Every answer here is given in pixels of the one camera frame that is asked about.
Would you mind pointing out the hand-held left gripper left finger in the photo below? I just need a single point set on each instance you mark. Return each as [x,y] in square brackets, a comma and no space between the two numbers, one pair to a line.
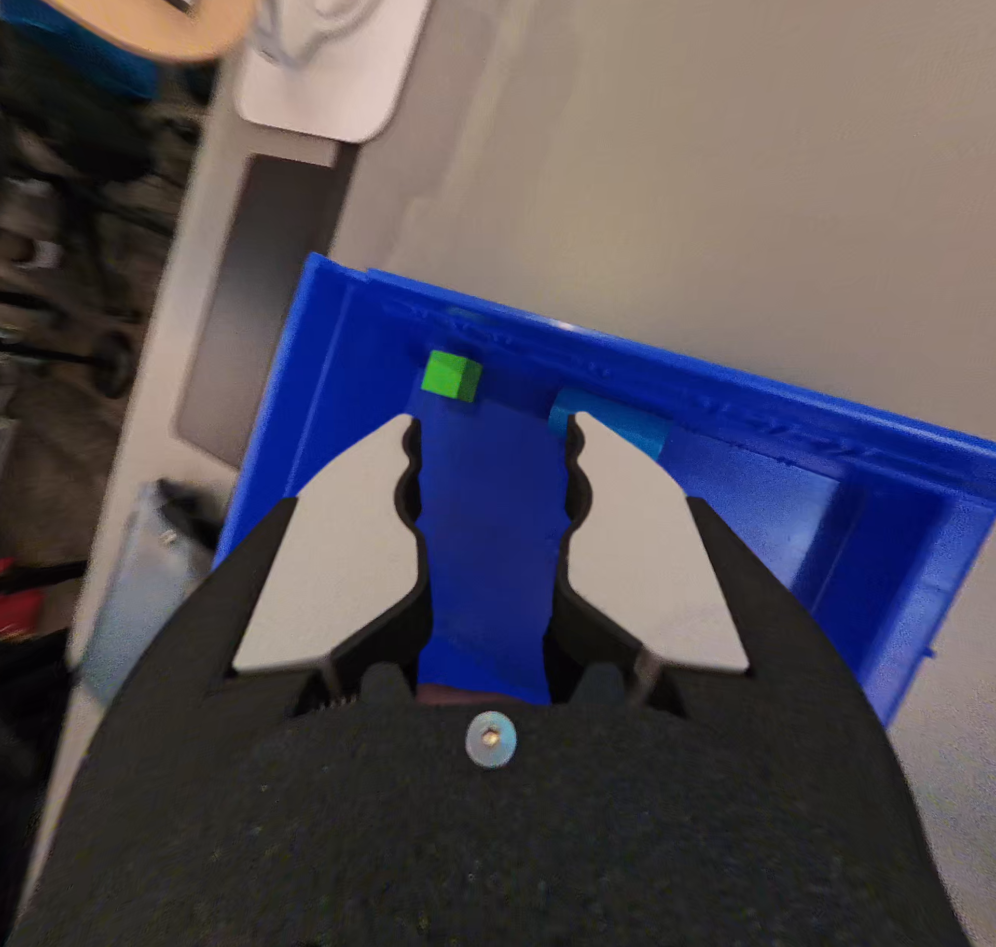
[335,566]

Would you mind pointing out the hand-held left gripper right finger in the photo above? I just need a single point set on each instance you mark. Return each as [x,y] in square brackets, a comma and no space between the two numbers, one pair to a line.
[662,574]

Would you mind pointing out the blue plastic bin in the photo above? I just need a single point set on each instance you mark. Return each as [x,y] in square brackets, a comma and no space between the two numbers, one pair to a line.
[483,543]

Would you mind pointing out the small green wooden block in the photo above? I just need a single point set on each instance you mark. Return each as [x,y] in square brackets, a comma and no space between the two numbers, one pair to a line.
[452,375]

